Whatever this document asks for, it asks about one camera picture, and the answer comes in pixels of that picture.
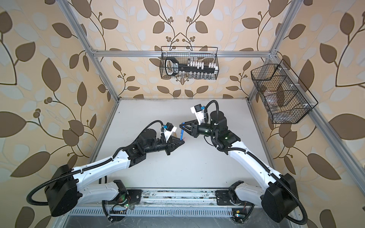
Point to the wire basket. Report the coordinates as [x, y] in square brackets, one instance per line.
[204, 54]
[286, 100]

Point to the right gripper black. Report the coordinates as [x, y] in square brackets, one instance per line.
[194, 128]

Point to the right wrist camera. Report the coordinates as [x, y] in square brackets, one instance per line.
[200, 114]

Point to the back wire basket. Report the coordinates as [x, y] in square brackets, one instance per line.
[204, 54]

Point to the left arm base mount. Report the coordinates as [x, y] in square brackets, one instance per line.
[116, 209]

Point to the blue pen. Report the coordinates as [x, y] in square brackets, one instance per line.
[181, 134]

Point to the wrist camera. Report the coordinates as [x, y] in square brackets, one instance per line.
[200, 114]
[168, 130]

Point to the black tool in basket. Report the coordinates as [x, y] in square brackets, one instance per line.
[173, 67]

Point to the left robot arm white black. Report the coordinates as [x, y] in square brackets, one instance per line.
[70, 187]

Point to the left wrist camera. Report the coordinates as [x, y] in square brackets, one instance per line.
[168, 130]

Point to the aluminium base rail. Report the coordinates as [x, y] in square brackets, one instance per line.
[168, 203]

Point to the right wire basket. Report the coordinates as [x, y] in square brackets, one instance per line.
[286, 100]

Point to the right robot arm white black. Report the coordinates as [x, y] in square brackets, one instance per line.
[277, 194]

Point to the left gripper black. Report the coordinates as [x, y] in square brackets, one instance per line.
[170, 143]

